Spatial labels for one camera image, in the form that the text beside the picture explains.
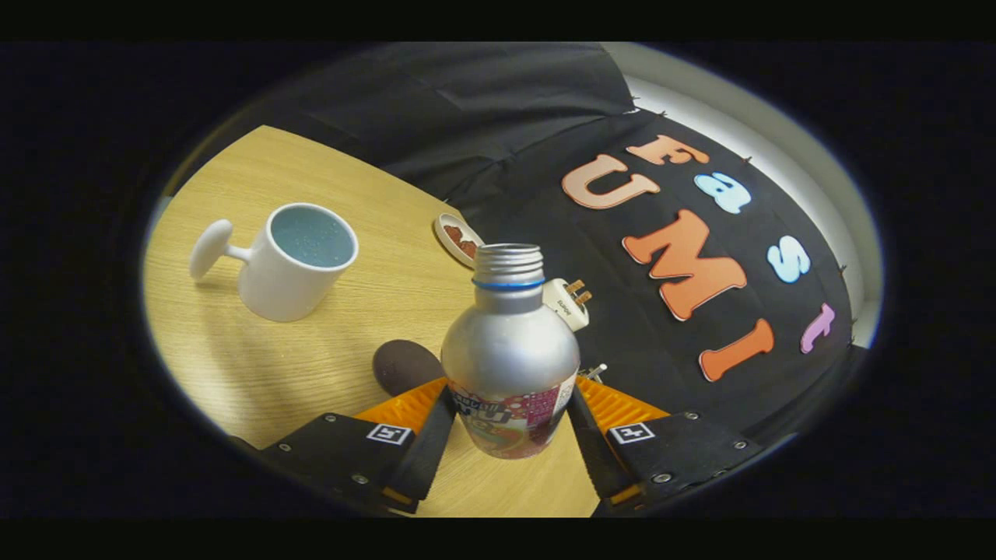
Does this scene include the white plate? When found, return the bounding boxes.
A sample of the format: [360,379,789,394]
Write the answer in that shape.
[433,213,487,270]

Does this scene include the white cup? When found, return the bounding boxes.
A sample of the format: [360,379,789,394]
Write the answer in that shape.
[189,202,359,323]

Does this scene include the wooden table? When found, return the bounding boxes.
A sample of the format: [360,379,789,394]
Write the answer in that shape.
[144,124,600,518]

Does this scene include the silver juice bottle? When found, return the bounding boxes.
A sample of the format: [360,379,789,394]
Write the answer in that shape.
[440,243,581,460]

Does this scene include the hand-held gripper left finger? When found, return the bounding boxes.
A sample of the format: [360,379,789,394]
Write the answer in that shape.
[257,377,458,514]

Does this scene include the brown round coaster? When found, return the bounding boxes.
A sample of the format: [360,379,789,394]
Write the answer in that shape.
[372,339,446,397]

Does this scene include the red food pieces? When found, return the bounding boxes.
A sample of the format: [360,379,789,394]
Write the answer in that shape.
[444,226,479,259]

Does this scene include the white toaster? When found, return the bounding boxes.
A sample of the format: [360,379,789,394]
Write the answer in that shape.
[542,278,592,333]

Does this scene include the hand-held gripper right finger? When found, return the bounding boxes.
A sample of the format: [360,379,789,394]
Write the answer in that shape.
[566,376,767,514]

